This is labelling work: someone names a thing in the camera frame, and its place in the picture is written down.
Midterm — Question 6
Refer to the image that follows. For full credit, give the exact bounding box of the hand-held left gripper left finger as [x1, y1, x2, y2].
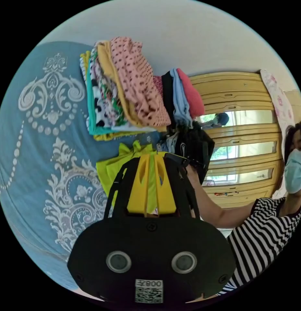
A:
[127, 155, 150, 215]

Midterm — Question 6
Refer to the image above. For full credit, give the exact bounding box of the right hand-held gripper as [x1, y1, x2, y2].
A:
[164, 121, 216, 186]

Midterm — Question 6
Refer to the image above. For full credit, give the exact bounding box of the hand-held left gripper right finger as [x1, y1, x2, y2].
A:
[154, 153, 177, 215]

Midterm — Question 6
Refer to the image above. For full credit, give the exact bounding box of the lime green shirt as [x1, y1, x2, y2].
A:
[96, 140, 165, 215]

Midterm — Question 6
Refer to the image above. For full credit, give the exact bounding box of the person's right forearm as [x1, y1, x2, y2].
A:
[189, 184, 258, 229]

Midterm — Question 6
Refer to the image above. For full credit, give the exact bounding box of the person's right hand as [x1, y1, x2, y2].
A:
[185, 165, 202, 192]

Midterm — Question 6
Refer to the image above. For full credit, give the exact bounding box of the yellow wooden cupboard with mirrors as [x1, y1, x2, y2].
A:
[189, 69, 301, 210]

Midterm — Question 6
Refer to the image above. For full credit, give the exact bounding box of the pile of clothes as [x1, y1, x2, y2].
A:
[79, 36, 206, 156]

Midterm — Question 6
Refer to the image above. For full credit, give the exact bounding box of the person's body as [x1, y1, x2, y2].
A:
[217, 121, 301, 296]

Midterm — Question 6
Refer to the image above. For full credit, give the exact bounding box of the bed with blue printed quilt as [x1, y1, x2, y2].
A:
[0, 41, 167, 292]

